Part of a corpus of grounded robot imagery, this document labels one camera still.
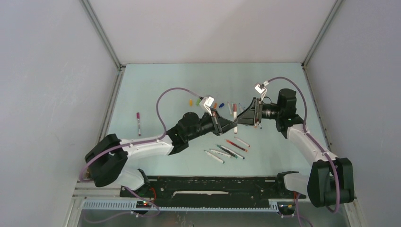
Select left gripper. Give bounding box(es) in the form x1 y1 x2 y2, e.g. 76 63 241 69
186 108 236 141

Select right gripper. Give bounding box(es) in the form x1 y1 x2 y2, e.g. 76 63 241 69
234 97 282 126

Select maroon pen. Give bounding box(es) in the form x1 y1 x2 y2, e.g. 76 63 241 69
233 104 238 134

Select orange red gel pen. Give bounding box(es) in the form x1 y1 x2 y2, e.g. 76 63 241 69
226 140 248 152

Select grey cap marker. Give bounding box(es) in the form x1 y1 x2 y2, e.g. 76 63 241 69
209 149 231 157

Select navy blue cap pen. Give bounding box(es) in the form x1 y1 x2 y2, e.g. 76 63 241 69
222 146 245 160

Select green cap marker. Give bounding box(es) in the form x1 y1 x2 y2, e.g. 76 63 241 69
204 150 225 164

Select purple pen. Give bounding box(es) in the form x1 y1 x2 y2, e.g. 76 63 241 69
136 112 141 136

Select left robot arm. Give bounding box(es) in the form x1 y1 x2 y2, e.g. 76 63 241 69
85 111 237 197

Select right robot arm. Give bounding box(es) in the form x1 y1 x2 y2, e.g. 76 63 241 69
235 88 355 207

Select right controller board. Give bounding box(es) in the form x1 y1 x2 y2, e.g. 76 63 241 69
279 204 295 210

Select controller board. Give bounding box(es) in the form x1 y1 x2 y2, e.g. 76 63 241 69
135 201 153 209
279 204 295 210

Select left controller board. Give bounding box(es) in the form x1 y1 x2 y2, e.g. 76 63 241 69
135 201 153 209

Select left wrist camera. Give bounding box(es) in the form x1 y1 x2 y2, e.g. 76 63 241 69
200 95 215 116

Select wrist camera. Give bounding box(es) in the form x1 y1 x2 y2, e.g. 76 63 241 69
254 81 269 101
200 95 215 116

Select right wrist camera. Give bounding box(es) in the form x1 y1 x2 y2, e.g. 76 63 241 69
254 81 269 101

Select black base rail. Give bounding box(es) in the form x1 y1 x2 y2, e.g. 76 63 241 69
135 176 296 208

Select white cable duct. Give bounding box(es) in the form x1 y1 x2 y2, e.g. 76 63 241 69
81 200 279 212

